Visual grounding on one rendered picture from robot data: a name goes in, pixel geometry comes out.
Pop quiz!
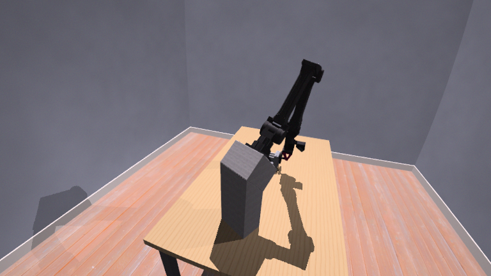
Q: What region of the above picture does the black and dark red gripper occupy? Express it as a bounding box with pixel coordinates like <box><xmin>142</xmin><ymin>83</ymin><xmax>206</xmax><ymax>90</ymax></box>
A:
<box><xmin>282</xmin><ymin>141</ymin><xmax>293</xmax><ymax>161</ymax></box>

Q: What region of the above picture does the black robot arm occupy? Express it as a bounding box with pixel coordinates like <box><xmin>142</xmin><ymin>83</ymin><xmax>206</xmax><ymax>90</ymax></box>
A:
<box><xmin>245</xmin><ymin>59</ymin><xmax>324</xmax><ymax>161</ymax></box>

